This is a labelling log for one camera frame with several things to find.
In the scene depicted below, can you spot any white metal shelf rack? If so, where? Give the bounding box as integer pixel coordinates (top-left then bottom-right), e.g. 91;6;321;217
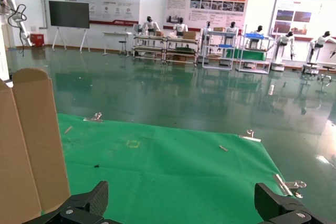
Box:
165;37;199;67
236;33;276;75
132;34;167;63
201;30;238;71

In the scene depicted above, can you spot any white display stand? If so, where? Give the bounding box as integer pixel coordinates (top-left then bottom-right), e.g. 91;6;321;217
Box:
51;26;91;52

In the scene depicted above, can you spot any white humanoid robot black head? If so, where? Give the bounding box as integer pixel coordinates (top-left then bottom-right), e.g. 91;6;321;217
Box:
173;17;189;37
141;16;161;36
249;25;265;42
271;30;296;72
201;20;214;39
226;21;239;44
304;30;336;65

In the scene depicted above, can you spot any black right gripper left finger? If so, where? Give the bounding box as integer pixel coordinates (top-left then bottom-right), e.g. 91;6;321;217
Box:
23;180;116;224

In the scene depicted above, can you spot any black stool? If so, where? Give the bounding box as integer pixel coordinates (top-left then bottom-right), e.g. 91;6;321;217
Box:
118;40;129;56
301;61;320;76
317;65;336;82

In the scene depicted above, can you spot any white table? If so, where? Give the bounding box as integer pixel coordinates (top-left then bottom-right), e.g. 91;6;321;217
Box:
101;31;133;57

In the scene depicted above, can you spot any brown cardboard box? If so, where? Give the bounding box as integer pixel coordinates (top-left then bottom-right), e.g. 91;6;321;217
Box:
0;68;71;221

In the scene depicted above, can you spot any silver binder clip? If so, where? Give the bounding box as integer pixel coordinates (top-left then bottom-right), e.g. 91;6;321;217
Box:
238;129;262;143
83;112;104;124
272;173;307;199

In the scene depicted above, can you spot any green table cloth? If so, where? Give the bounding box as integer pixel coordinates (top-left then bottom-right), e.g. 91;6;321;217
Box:
56;113;295;224

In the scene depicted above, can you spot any red white wall poster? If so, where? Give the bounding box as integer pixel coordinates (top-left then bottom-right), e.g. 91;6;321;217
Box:
268;0;336;40
163;0;250;32
63;0;141;27

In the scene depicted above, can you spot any white pillar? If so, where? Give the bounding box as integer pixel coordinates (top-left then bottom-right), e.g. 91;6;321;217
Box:
0;15;11;81

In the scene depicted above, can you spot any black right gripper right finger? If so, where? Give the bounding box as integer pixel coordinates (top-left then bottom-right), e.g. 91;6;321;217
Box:
254;182;336;224

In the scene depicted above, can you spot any black display screen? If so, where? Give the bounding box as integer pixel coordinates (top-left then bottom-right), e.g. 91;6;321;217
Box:
48;0;90;29

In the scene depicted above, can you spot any red floor box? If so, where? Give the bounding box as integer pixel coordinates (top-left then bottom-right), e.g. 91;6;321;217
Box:
29;33;45;48

